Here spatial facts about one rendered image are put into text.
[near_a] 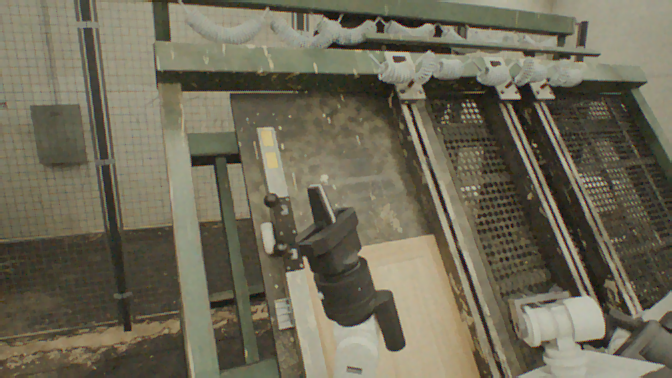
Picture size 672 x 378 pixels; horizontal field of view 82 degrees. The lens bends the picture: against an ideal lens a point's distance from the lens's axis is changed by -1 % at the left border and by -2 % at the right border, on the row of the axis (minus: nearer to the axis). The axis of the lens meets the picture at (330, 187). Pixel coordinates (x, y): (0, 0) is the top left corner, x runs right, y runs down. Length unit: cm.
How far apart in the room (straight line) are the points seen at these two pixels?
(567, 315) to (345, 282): 36
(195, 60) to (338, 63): 43
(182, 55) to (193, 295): 64
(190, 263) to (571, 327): 77
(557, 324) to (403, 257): 56
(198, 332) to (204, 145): 52
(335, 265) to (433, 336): 66
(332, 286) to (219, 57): 80
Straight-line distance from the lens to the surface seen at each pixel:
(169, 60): 119
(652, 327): 92
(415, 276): 119
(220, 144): 121
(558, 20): 264
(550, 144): 174
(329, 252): 56
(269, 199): 94
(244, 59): 122
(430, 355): 118
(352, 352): 64
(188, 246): 100
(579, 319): 74
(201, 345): 97
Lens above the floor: 178
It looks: 14 degrees down
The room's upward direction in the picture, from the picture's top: straight up
